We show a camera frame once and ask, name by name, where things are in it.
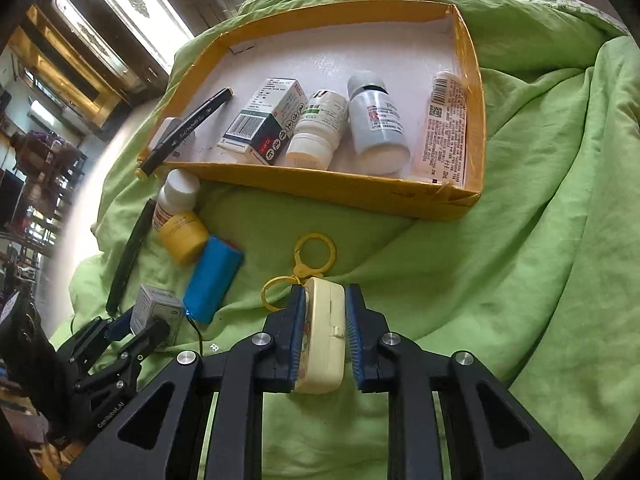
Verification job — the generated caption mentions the white green medicine carton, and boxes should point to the white green medicine carton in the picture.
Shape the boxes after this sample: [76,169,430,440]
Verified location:
[217,77,308,166]

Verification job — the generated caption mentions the cream compact case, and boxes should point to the cream compact case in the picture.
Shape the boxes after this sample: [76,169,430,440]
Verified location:
[292,277,347,395]

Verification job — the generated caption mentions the small grey carton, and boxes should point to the small grey carton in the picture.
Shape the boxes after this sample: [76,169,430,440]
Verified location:
[129,284,185,348]

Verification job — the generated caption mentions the white ointment tube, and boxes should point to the white ointment tube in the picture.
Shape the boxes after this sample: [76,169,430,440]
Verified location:
[417,70,469,187]

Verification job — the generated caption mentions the wooden chairs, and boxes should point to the wooden chairs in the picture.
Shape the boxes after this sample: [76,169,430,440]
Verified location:
[0,130,86,261]

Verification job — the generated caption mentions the golden framed door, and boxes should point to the golden framed door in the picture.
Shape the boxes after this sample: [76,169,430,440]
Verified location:
[10,5,126,128]

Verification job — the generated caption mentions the yellow ring chain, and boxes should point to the yellow ring chain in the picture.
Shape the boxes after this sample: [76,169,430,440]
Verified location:
[261,232,337,313]

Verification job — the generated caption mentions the yellow jar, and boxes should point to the yellow jar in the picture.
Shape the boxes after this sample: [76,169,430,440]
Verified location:
[159,210,209,267]

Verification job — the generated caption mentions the blue battery pack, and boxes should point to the blue battery pack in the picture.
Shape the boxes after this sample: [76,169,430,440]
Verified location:
[181,235,246,358]

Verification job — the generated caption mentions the patterned green pillow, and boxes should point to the patterned green pillow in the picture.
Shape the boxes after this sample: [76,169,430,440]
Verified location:
[512,0,628,36]

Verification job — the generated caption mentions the white bottle red label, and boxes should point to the white bottle red label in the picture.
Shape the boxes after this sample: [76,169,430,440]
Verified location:
[151,169,201,233]

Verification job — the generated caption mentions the pale blue bottle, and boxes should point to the pale blue bottle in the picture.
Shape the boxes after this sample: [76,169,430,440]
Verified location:
[346,71,412,177]

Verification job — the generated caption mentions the white bottle green label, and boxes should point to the white bottle green label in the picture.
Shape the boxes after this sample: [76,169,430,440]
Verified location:
[285,89,350,171]

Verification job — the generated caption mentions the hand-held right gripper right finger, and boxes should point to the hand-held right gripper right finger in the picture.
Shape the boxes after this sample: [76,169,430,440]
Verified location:
[344,284,586,480]

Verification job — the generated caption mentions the black marker purple end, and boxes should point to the black marker purple end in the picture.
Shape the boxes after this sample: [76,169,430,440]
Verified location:
[105,199,158,316]

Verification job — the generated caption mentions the yellow cardboard box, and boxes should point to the yellow cardboard box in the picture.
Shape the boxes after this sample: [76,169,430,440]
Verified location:
[136,0,487,222]

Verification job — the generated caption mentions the green blanket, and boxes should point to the green blanket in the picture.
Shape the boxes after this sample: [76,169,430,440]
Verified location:
[50,0,640,480]

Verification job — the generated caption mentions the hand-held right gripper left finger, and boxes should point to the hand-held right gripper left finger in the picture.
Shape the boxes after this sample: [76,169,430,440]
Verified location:
[62,284,308,480]

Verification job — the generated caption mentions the white power adapter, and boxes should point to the white power adapter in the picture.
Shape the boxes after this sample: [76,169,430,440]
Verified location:
[148,116,193,161]

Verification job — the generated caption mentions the black marker yellow end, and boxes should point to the black marker yellow end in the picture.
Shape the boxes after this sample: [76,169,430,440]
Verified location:
[135,87,235,178]

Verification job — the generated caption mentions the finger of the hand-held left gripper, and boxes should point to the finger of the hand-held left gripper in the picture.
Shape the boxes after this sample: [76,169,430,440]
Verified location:
[74,317,172,396]
[52,312,133,361]

